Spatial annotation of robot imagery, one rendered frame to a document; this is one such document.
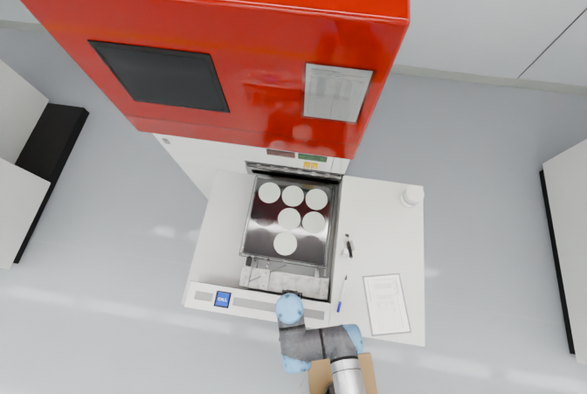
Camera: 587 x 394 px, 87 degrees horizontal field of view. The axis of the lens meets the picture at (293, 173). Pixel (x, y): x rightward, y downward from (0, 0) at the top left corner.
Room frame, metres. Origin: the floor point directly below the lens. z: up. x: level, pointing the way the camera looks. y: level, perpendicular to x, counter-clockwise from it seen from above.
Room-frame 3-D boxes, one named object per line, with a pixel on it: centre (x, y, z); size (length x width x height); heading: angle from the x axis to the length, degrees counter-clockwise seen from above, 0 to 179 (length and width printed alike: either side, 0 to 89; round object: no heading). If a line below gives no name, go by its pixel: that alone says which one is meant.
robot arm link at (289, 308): (-0.02, 0.01, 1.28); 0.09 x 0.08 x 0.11; 8
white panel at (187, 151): (0.59, 0.18, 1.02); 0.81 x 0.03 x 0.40; 81
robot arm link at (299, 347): (-0.11, -0.02, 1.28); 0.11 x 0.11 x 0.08; 8
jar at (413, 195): (0.40, -0.49, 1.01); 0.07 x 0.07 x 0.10
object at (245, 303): (-0.01, 0.14, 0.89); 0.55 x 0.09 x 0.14; 81
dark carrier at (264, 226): (0.34, 0.02, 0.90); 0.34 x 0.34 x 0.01; 81
